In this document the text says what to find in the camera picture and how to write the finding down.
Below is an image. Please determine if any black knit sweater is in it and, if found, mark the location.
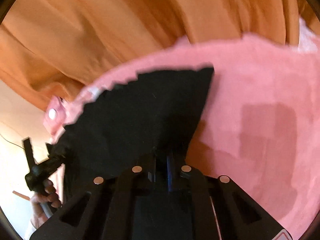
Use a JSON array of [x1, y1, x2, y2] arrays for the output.
[[50, 65, 214, 201]]

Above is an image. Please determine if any person's left hand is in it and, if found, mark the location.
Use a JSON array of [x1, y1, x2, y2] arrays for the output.
[[30, 179, 61, 229]]

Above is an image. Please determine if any pink pouch with white button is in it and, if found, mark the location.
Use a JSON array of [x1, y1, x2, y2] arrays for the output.
[[43, 96, 66, 135]]

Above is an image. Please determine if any pink floral bed blanket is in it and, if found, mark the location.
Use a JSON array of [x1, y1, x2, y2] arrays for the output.
[[52, 31, 319, 239]]

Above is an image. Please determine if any orange curtain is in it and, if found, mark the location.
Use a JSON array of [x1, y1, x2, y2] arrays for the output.
[[1, 0, 319, 110]]

